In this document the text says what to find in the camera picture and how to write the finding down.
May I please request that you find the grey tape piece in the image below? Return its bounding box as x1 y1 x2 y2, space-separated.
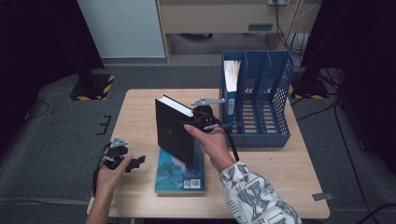
81 190 96 202
311 191 334 202

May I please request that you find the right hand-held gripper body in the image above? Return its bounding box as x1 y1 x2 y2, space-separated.
191 97 226 133

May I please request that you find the person's right hand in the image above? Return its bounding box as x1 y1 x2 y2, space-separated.
183 123 236 173

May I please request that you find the black book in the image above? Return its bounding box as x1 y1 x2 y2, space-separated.
154 94 197 165

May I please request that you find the right hand-held gripper cable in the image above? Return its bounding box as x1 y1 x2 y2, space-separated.
214 119 241 163

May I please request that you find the white panel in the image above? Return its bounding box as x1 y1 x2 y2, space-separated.
76 0 166 60

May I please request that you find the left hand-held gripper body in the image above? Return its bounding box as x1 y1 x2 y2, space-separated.
101 136 129 171

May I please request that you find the thick black floor cable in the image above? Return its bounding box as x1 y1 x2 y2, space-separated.
358 203 396 224

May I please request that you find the blue plastic file rack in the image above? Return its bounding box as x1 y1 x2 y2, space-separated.
219 50 295 148

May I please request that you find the dark curtain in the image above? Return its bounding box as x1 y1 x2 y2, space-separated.
300 0 396 175
0 0 106 158

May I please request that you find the dark blue illustrated book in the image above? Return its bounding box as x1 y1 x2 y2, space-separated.
154 147 206 197

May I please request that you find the black tape floor mark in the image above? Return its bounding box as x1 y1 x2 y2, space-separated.
95 115 112 136

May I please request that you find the long black floor cable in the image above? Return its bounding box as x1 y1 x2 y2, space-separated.
295 102 372 217

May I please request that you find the striped black stand base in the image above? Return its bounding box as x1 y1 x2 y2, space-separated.
69 69 116 102
288 68 331 101

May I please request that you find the left hand-held gripper cable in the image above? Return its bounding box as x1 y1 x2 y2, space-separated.
92 161 107 198

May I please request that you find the thin black floor cable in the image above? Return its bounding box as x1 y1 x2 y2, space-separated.
23 101 50 121

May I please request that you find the light blue book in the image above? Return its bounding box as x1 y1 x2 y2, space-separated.
222 59 243 134

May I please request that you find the beige wooden cabinet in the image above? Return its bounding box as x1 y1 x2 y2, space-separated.
155 0 321 64

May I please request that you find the hand-held gripper cable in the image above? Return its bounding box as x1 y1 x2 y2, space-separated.
214 119 241 163
92 161 107 198

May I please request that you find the person's left hand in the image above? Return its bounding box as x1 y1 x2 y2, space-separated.
94 152 133 197

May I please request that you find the hanging cable bundle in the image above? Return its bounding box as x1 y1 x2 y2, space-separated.
273 0 312 59

